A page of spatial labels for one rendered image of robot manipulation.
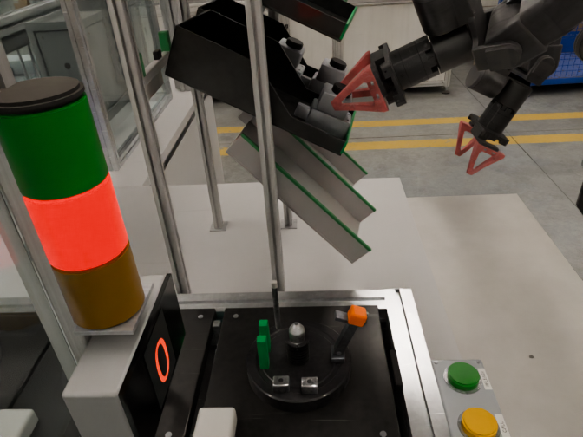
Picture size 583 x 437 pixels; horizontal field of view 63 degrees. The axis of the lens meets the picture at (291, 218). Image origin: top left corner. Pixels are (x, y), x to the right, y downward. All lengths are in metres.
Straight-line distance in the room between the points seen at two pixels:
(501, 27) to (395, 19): 3.96
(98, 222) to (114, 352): 0.10
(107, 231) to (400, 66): 0.50
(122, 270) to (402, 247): 0.82
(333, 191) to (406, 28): 3.83
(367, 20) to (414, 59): 3.89
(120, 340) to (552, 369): 0.69
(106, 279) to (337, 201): 0.63
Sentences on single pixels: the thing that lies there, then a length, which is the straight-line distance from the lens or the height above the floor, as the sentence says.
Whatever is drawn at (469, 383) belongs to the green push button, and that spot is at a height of 0.97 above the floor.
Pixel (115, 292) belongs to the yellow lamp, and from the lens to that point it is 0.33.
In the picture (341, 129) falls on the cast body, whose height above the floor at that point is 1.21.
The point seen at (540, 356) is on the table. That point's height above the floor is 0.86.
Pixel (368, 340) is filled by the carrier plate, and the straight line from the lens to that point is 0.71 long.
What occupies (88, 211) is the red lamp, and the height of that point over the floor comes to 1.35.
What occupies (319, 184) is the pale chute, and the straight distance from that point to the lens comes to 0.88.
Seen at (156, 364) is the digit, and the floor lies 1.21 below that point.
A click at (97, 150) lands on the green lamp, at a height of 1.38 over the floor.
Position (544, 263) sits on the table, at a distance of 1.11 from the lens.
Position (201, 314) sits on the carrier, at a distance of 0.77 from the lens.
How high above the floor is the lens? 1.49
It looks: 32 degrees down
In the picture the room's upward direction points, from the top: 4 degrees counter-clockwise
